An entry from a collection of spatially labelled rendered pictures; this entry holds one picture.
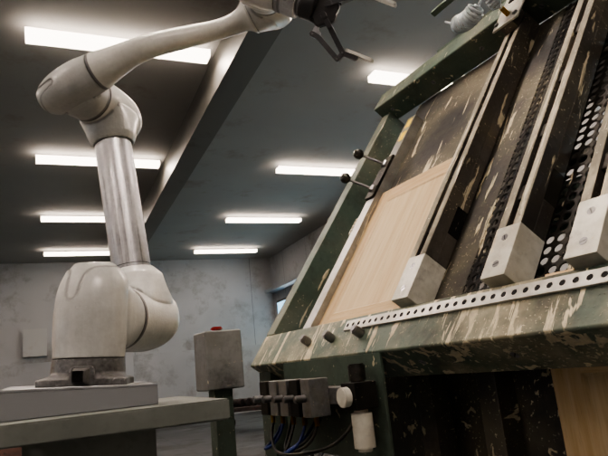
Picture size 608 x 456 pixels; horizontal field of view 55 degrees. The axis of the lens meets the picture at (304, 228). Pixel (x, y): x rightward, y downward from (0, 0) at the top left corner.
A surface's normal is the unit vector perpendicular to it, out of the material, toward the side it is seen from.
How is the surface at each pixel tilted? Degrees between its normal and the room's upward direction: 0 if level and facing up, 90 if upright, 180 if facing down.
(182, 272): 90
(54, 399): 90
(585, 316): 55
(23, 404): 90
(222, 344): 90
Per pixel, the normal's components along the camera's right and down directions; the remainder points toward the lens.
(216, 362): 0.47, -0.25
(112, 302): 0.73, -0.23
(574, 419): -0.88, -0.03
